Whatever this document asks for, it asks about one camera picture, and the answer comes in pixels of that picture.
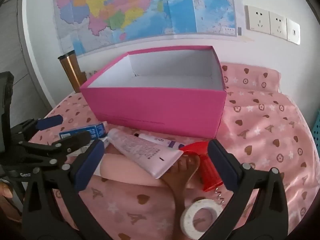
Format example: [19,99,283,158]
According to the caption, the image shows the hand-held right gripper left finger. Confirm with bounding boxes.
[22,139,110,240]

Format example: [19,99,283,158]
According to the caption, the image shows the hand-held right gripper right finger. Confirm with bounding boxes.
[200,139,294,240]

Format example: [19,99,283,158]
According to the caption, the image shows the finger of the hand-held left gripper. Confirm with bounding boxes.
[11,114,64,141]
[19,131,92,166]

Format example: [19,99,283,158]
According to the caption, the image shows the red plastic corkscrew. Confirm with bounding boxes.
[179,141,225,205]

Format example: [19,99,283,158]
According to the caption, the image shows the white and teal medicine box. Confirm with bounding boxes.
[59,121,108,140]

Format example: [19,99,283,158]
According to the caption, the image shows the pale pink plastic stick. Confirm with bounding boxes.
[96,152,198,189]

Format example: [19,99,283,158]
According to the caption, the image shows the brown wooden comb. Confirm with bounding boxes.
[161,155,200,240]

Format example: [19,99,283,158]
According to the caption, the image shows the pale pink cream tube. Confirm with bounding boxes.
[107,128,184,180]

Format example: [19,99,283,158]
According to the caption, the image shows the thin white tape roll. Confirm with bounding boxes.
[180,197,222,239]

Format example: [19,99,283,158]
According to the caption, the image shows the pink cardboard box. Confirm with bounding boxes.
[79,45,227,139]

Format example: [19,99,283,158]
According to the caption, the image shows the person's left hand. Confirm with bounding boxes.
[0,181,13,199]

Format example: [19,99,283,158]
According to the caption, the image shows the pink patterned blanket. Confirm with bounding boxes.
[32,61,317,240]

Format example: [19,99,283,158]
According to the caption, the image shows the copper thermos flask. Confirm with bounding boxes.
[58,50,84,93]

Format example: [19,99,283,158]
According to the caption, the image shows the grey door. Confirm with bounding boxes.
[0,0,53,123]

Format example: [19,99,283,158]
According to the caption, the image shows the white tube with black cap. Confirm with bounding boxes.
[134,133,185,148]

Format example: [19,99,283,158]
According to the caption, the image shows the blue pegboard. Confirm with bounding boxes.
[310,111,320,155]

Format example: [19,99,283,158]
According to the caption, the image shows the colourful wall map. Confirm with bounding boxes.
[51,0,238,57]

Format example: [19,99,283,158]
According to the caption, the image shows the large white wall socket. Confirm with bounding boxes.
[244,5,272,35]

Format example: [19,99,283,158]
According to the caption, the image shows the small white wall socket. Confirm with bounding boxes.
[286,19,300,45]

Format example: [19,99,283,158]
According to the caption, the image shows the medium white wall socket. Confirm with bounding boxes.
[269,10,288,40]

